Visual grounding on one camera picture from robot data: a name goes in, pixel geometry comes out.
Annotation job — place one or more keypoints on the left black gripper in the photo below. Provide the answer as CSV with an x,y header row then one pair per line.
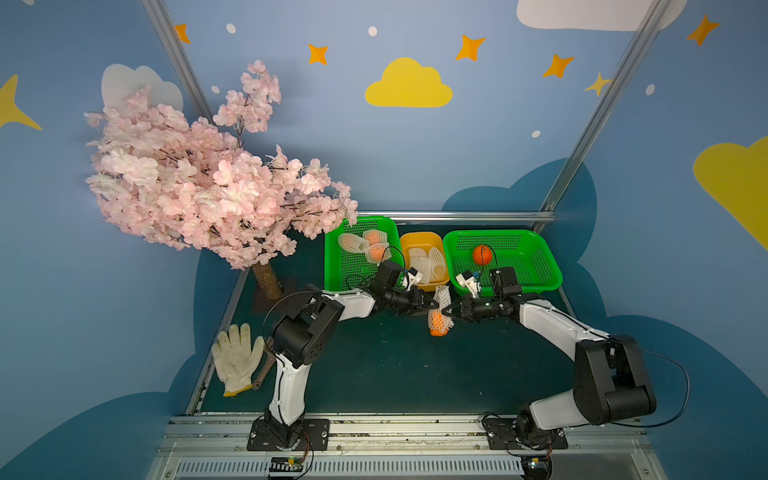
x,y
417,300

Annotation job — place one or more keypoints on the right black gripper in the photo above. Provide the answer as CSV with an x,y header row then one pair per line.
x,y
466,307

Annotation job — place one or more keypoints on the netted orange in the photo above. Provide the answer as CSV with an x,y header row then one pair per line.
x,y
352,243
376,253
375,236
438,323

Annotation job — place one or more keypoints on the white foam net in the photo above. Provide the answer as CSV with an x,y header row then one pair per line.
x,y
422,263

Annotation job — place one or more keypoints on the peeled bare orange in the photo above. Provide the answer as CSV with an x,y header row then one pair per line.
x,y
482,255

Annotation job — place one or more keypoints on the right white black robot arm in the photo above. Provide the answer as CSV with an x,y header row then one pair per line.
x,y
611,381

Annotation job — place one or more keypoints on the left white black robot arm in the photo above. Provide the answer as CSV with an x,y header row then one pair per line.
x,y
308,318

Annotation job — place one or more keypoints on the yellow plastic tub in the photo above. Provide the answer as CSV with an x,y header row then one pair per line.
x,y
424,240

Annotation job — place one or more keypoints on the right green plastic basket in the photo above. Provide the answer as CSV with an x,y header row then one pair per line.
x,y
526,251

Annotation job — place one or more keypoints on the green plastic basket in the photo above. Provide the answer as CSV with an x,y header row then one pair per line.
x,y
344,270
526,251

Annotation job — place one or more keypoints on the left green plastic basket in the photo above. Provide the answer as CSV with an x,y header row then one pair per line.
x,y
344,270

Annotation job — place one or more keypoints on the brown slotted scoop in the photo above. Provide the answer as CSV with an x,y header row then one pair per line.
x,y
269,362

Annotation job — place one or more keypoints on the right small circuit board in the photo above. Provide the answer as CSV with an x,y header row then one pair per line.
x,y
536,468

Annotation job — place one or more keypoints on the small circuit board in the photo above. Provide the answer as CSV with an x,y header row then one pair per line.
x,y
286,467
536,468

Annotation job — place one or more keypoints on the white work glove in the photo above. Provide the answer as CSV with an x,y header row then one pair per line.
x,y
236,357

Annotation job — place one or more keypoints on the left small circuit board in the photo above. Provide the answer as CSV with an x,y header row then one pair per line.
x,y
286,467

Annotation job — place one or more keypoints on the pink artificial blossom tree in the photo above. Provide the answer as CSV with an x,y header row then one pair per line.
x,y
192,184

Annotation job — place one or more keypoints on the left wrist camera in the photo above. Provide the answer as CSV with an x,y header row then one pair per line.
x,y
410,279

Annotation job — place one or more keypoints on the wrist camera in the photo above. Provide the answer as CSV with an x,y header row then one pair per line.
x,y
410,279
468,281

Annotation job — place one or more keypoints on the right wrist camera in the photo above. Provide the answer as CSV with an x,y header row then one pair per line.
x,y
468,281

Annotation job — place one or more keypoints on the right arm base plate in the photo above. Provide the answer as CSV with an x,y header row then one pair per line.
x,y
502,434

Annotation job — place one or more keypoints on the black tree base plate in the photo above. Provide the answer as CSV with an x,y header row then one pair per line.
x,y
262,303

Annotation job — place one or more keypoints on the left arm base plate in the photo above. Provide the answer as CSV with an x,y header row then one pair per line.
x,y
312,433

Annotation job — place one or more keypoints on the aluminium mounting rail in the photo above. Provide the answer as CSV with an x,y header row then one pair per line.
x,y
397,446

